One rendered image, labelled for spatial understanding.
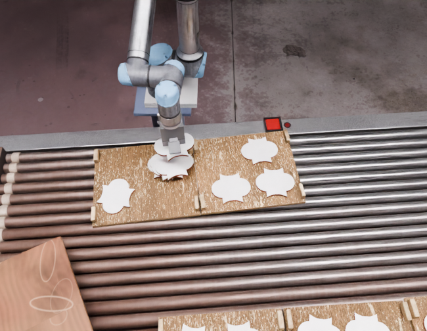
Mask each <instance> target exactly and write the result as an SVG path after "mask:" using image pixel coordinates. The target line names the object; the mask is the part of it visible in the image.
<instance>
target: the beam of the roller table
mask: <svg viewBox="0 0 427 331"><path fill-rule="evenodd" d="M281 122H282V128H283V130H284V129H287V131H288V134H289V136H290V137H299V136H310V135H331V134H342V133H364V132H375V131H397V130H408V129H427V111H423V112H402V113H390V114H368V115H356V116H334V117H323V118H301V119H289V120H281ZM286 122H288V123H290V124H291V126H290V127H289V128H286V127H285V126H284V123H286ZM184 132H185V133H188V134H189V135H191V136H192V137H193V138H194V139H196V140H199V139H211V138H218V137H230V136H237V135H249V134H256V133H265V126H264V122H263V121H245V122H233V123H211V124H200V125H184ZM161 138H162V137H161V133H160V127H144V128H132V129H110V130H98V131H76V132H65V133H43V134H31V135H9V136H0V147H3V148H4V149H5V150H6V152H7V153H8V154H12V153H13V152H21V153H27V152H48V151H59V150H81V149H92V148H114V147H125V146H142V145H149V144H155V142H156V141H157V140H158V139H161Z"/></svg>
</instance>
